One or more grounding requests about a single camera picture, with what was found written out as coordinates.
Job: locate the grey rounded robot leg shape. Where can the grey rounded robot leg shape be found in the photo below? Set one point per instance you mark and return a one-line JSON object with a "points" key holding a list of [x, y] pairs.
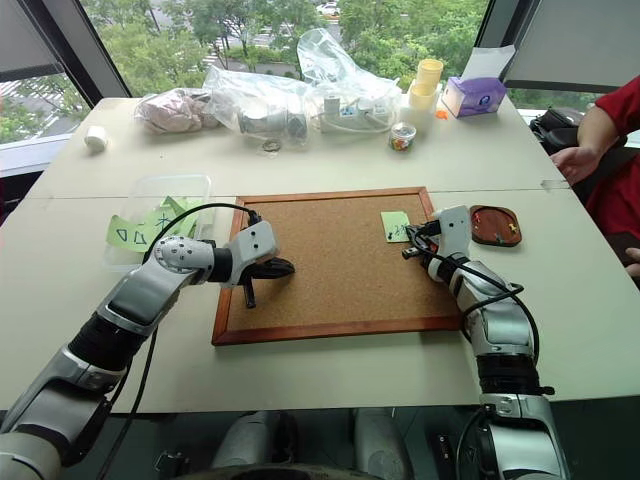
{"points": [[250, 440], [382, 442]]}

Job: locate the cork board with wooden frame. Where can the cork board with wooden frame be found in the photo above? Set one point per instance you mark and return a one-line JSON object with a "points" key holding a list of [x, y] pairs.
{"points": [[340, 265]]}

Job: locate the green note with drawn shapes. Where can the green note with drawn shapes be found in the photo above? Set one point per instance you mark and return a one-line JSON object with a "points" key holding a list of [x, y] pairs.
{"points": [[127, 234]]}

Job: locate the small jar of coloured pins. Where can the small jar of coloured pins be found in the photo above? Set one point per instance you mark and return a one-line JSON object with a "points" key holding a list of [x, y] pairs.
{"points": [[402, 136]]}

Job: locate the purple tissue box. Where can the purple tissue box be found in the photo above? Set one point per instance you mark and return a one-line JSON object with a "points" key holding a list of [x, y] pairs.
{"points": [[472, 97]]}

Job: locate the person's bare forearm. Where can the person's bare forearm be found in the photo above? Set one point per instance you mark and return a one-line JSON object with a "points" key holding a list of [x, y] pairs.
{"points": [[602, 127]]}

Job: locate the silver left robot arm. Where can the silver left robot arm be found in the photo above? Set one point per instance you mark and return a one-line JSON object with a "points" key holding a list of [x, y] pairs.
{"points": [[135, 295]]}

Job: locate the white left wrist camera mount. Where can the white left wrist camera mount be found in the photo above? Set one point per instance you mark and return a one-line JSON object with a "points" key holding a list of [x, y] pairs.
{"points": [[255, 240]]}

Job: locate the stacked pale yellow cups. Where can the stacked pale yellow cups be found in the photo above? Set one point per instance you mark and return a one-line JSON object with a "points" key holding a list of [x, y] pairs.
{"points": [[425, 85]]}

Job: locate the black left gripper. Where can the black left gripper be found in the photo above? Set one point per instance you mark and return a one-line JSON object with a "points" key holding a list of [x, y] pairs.
{"points": [[261, 272]]}

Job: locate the clear bag with grey parts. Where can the clear bag with grey parts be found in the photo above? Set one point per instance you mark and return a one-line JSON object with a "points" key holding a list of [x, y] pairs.
{"points": [[260, 107]]}

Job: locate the black bag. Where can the black bag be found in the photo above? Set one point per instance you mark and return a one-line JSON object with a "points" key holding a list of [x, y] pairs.
{"points": [[555, 127]]}

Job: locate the white tape roll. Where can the white tape roll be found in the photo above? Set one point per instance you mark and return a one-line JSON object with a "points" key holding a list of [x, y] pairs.
{"points": [[95, 136]]}

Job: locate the person's bare hand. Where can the person's bare hand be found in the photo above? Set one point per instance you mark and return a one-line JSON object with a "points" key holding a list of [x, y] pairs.
{"points": [[577, 162]]}

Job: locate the clear bag with power strip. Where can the clear bag with power strip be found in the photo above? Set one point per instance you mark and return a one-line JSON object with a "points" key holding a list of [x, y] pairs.
{"points": [[350, 75]]}

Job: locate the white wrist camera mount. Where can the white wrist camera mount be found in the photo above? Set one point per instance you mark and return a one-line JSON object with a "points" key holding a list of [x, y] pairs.
{"points": [[255, 240], [456, 230]]}

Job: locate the brown oval wooden tray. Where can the brown oval wooden tray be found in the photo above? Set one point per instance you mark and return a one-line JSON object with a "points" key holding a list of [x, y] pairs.
{"points": [[492, 225]]}

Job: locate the white power strip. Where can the white power strip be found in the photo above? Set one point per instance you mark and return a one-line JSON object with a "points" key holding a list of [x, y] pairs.
{"points": [[350, 114]]}

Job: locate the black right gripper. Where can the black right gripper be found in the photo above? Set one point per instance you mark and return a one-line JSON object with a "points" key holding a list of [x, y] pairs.
{"points": [[427, 242]]}

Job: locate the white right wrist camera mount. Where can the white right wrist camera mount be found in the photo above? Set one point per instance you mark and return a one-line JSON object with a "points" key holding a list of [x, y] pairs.
{"points": [[456, 230]]}

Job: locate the green note with blue mark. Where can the green note with blue mark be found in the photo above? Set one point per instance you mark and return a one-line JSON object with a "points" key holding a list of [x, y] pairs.
{"points": [[172, 215]]}

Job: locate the small orange object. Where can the small orange object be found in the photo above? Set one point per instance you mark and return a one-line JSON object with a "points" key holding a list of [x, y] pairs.
{"points": [[440, 114]]}

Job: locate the green sticky note with scribble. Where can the green sticky note with scribble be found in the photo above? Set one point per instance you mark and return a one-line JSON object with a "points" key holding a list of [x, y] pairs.
{"points": [[395, 222]]}

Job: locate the clear tape strip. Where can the clear tape strip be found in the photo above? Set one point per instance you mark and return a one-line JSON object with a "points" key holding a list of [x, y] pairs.
{"points": [[555, 184]]}

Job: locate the person in red shirt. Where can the person in red shirt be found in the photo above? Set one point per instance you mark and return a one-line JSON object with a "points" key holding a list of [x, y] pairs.
{"points": [[620, 180]]}

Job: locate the yellow pushpin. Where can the yellow pushpin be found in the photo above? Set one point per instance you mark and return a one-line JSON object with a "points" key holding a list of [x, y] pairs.
{"points": [[512, 229]]}

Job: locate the clear plastic box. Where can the clear plastic box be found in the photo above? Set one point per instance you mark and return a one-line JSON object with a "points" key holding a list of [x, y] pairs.
{"points": [[150, 190]]}

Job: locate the bag of pink cloth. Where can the bag of pink cloth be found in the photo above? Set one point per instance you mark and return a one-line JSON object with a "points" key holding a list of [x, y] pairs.
{"points": [[172, 111]]}

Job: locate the green pushpin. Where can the green pushpin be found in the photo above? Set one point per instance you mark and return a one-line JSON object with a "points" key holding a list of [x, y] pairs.
{"points": [[499, 239]]}

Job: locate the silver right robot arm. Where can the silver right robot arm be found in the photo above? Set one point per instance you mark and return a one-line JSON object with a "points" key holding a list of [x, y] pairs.
{"points": [[500, 330]]}

